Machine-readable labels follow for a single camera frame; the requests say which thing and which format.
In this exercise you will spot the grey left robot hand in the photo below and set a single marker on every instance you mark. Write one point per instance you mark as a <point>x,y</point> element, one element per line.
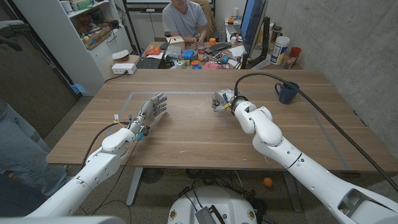
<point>149,110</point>

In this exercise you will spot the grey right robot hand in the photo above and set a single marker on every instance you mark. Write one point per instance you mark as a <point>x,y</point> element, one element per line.
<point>225,98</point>

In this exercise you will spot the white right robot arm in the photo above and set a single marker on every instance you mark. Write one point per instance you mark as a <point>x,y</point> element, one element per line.
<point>311,174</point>

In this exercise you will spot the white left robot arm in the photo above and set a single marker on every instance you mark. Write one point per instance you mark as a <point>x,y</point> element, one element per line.
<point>102,161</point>

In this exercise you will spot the clear plastic cup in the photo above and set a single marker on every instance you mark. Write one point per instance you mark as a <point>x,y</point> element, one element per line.
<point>288,61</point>

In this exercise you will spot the pink cloth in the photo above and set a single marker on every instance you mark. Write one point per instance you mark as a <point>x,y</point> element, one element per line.
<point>211,66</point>

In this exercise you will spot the black laptop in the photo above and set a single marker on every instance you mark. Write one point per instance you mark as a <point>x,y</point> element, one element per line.
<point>148,63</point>

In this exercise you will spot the white power box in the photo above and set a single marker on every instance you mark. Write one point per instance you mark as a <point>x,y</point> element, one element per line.
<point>123,68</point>

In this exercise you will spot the black keyboard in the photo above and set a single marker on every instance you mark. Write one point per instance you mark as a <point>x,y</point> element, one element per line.
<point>217,47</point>

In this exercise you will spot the blue plastic object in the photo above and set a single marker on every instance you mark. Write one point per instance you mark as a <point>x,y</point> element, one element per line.
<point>188,54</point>

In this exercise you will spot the cluttered wooden desk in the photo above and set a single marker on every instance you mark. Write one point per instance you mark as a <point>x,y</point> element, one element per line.
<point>275,66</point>

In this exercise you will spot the orange toy drill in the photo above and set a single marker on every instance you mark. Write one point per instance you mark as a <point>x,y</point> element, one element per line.
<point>153,50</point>

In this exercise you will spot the dark blue mug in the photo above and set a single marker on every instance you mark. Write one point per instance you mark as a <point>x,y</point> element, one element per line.
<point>287,95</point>

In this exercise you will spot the white cap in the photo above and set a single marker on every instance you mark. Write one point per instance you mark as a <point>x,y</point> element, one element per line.
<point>120,54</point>

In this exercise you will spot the round floor fan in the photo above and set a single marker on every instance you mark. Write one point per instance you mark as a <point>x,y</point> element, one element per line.
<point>152,175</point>

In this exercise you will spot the white canister blue label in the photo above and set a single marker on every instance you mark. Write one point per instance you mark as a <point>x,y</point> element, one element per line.
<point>280,49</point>

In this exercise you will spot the black monitor stand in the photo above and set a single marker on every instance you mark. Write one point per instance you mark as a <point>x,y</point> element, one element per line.
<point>265,37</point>

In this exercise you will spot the small wooden box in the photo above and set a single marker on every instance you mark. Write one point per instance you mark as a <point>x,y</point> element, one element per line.
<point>176,41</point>

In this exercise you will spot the grey table leg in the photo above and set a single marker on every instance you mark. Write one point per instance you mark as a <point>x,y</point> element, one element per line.
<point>134,186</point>
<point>293,191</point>

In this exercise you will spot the brown chair back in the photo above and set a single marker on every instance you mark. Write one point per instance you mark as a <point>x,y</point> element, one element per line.
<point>211,18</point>

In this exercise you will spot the computer monitor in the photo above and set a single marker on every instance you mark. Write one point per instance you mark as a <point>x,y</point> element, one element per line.
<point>253,21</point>

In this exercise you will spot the dark jar black lid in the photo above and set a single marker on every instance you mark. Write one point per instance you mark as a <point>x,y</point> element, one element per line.
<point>276,34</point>

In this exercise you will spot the seated person grey t-shirt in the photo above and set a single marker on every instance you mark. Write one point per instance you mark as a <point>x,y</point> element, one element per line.
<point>184,21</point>

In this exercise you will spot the cardboard box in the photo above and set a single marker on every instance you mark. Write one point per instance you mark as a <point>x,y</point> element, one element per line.
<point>98,38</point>

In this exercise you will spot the orange ball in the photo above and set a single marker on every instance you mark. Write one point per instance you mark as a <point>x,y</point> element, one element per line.
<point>268,182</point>

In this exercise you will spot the white shelf unit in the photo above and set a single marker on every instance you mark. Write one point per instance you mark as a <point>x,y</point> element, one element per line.
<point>71,53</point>

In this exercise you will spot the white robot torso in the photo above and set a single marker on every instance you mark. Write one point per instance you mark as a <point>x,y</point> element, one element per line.
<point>224,202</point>

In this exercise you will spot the standing person in jeans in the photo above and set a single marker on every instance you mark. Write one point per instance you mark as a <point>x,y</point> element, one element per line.
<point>25,149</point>

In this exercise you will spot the dark grey work glove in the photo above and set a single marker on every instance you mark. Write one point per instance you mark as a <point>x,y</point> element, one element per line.
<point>9,43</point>
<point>11,29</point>

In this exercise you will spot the black metal rack frame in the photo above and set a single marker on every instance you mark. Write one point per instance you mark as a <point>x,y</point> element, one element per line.
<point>130,28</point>

